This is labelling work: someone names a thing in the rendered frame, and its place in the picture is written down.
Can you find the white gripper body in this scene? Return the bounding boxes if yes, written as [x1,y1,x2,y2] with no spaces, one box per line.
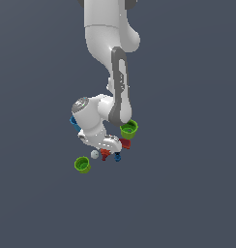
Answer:
[77,128,123,155]

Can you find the red funnel-shaped object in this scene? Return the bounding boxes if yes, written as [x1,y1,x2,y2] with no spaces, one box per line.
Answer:
[100,148,112,162]

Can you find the small white ball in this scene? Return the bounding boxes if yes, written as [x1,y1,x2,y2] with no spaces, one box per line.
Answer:
[90,149,101,160]

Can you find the red block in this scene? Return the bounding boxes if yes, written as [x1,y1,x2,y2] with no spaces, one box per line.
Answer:
[118,138,132,150]

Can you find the green cup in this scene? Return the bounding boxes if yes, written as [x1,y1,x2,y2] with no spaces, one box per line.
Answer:
[74,156,92,174]
[119,119,139,140]

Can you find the blue cup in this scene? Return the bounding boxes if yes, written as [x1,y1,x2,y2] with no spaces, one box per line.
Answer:
[69,115,82,134]

